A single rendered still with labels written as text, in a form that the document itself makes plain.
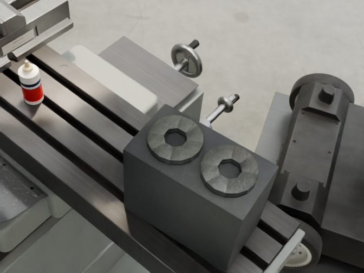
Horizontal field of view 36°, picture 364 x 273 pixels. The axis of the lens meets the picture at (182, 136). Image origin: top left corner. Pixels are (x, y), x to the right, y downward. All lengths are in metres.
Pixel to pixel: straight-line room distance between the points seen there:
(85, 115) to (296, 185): 0.58
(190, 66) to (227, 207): 0.91
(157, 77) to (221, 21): 1.31
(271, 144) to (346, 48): 1.10
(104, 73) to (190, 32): 1.35
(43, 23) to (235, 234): 0.67
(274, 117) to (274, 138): 0.09
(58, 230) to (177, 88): 0.48
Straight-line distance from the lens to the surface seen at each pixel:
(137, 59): 1.56
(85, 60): 1.43
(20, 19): 1.25
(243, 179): 0.86
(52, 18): 1.32
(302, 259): 1.56
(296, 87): 1.80
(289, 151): 1.58
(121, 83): 1.38
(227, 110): 1.75
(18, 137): 1.16
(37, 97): 1.19
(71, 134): 1.15
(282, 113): 1.92
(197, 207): 0.88
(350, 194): 1.58
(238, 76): 2.55
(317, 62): 2.70
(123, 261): 1.80
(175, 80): 1.51
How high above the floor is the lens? 1.83
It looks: 53 degrees down
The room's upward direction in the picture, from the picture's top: 7 degrees clockwise
